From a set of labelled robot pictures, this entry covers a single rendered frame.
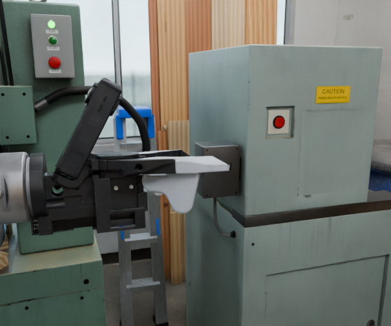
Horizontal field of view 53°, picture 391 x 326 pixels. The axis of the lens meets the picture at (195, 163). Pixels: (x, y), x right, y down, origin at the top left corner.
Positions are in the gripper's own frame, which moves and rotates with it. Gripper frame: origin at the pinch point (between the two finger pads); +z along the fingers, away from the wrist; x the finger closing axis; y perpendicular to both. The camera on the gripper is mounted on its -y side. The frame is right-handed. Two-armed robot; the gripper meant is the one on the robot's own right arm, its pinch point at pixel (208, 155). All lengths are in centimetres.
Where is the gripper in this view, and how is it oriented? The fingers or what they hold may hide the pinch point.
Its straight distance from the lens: 48.3
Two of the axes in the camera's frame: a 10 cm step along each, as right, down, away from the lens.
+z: 9.6, -0.7, 2.8
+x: 2.9, 0.8, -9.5
